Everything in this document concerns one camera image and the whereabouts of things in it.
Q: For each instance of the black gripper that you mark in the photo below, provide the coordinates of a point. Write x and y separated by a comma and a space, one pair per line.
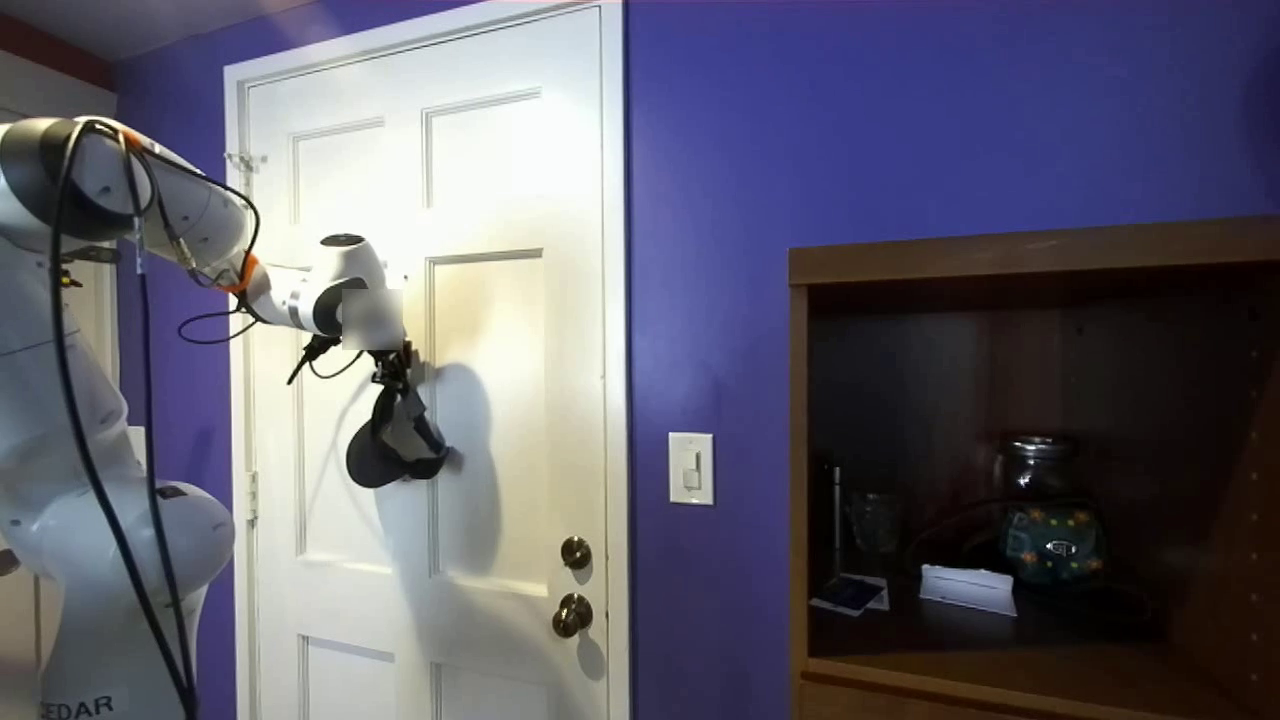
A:
401, 416

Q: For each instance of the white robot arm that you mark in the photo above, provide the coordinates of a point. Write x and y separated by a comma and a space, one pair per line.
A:
81, 506

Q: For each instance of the white panel door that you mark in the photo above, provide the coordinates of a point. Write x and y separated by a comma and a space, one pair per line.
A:
481, 153

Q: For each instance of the upper brass door knob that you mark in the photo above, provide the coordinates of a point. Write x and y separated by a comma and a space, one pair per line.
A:
575, 553

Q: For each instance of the brass door knob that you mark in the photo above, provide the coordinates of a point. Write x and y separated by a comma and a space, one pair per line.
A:
575, 613
575, 553

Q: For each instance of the lower brass door knob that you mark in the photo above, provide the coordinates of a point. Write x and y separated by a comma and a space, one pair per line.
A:
575, 613

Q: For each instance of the small dark book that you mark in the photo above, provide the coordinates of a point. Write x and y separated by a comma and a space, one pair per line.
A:
854, 594

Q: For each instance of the white folded card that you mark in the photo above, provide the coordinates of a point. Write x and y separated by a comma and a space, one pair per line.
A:
974, 588

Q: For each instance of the brown wooden cabinet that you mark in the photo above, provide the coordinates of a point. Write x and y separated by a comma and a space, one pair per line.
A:
1159, 353

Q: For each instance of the glass jar with lid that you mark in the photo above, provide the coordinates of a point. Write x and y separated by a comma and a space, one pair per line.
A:
1049, 527

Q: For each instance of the white light switch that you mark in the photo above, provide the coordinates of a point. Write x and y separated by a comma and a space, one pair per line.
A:
690, 471

